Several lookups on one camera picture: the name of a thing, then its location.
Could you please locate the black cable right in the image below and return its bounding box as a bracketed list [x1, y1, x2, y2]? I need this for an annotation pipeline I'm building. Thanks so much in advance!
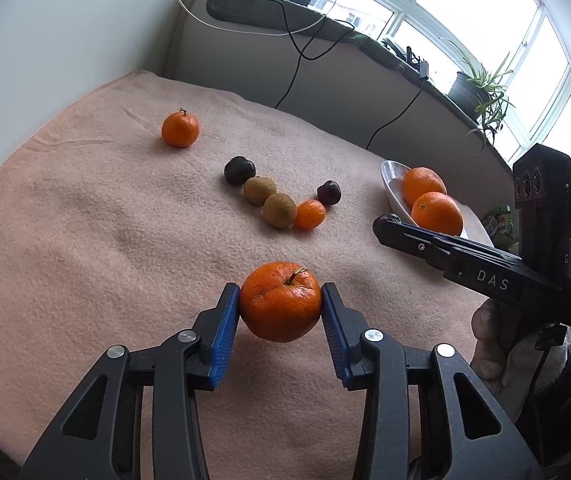
[364, 79, 427, 151]

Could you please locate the small orange kumquat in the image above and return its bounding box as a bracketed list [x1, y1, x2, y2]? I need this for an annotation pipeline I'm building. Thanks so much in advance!
[294, 200, 327, 231]

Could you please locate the black cable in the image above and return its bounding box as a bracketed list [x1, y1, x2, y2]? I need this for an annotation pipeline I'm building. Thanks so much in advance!
[224, 0, 357, 111]
[364, 79, 427, 151]

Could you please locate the right hand white glove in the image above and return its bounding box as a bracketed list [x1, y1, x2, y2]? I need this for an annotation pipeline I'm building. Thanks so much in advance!
[471, 299, 543, 422]

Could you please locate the black camera box right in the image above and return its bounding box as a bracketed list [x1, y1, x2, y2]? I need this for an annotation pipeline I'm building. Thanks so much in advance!
[512, 143, 571, 283]

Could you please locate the brown kiwi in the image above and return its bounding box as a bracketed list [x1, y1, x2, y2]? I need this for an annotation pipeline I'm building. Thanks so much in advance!
[262, 193, 297, 229]
[243, 177, 278, 207]

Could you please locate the dark plum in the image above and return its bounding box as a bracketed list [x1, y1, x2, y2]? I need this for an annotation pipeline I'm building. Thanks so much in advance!
[223, 156, 256, 186]

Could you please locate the large orange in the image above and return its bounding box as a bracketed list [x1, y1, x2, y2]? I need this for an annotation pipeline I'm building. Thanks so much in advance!
[401, 167, 447, 207]
[411, 192, 464, 236]

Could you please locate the large orange rear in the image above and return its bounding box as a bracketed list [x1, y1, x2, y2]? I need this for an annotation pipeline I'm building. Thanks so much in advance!
[401, 167, 447, 207]

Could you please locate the black cable left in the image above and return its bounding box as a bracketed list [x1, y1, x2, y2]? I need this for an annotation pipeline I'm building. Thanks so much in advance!
[224, 0, 357, 111]

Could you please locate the dark green sill cloth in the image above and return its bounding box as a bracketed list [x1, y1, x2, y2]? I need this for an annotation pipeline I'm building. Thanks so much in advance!
[206, 0, 492, 146]

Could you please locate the potted spider plant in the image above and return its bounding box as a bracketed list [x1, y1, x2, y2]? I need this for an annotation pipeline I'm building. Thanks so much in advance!
[447, 50, 512, 143]

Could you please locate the large orange front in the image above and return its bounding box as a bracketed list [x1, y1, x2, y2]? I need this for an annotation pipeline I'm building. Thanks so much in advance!
[411, 192, 464, 236]

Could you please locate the dark red cherry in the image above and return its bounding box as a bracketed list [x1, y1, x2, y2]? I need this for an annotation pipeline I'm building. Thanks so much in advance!
[317, 180, 342, 206]

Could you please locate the black device on sill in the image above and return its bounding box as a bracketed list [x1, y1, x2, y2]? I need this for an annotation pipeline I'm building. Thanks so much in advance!
[381, 37, 429, 80]

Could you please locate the small stemmed mandarin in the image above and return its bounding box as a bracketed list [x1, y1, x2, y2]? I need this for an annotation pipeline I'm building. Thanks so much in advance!
[160, 108, 200, 148]

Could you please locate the floral white plate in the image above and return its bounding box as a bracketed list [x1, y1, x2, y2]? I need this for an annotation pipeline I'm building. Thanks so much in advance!
[381, 160, 494, 247]

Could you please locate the mandarin with stem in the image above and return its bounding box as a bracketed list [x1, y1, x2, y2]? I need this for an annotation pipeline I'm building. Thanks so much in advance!
[238, 261, 322, 344]

